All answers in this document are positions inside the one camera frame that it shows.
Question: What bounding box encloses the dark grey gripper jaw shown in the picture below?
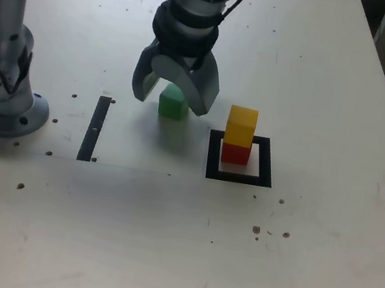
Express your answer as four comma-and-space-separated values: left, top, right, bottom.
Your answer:
128, 36, 170, 105

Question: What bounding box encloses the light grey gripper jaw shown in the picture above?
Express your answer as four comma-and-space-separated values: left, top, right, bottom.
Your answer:
143, 43, 226, 120

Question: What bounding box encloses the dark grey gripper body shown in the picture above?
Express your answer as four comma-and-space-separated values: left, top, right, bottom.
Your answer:
156, 43, 209, 73

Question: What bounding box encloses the green cube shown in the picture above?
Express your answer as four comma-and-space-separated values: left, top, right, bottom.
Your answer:
155, 81, 192, 122

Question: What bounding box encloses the yellow cube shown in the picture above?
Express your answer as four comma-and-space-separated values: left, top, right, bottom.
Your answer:
223, 104, 260, 150

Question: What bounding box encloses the red cube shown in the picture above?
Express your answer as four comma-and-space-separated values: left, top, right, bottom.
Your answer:
218, 140, 253, 168

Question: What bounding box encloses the black tape square outline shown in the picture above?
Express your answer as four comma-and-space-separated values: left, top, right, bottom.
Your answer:
201, 127, 281, 190

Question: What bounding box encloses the black tape strip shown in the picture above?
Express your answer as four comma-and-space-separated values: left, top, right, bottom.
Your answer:
76, 93, 112, 165

